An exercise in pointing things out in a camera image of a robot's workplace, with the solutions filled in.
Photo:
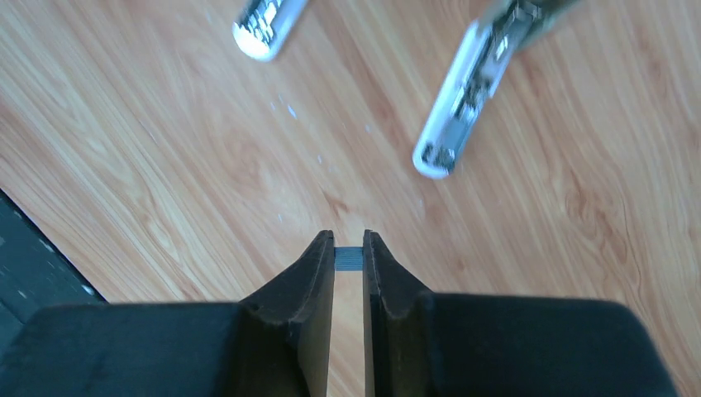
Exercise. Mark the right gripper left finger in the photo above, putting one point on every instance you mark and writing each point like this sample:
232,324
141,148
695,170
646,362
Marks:
275,342

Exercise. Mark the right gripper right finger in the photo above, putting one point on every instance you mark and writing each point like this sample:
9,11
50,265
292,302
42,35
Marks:
419,342

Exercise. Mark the white stapler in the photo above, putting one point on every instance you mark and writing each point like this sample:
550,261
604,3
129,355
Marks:
264,25

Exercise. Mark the grey green stapler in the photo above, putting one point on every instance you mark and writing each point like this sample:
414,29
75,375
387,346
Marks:
475,73

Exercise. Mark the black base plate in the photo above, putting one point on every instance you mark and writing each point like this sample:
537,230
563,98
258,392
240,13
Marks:
34,273

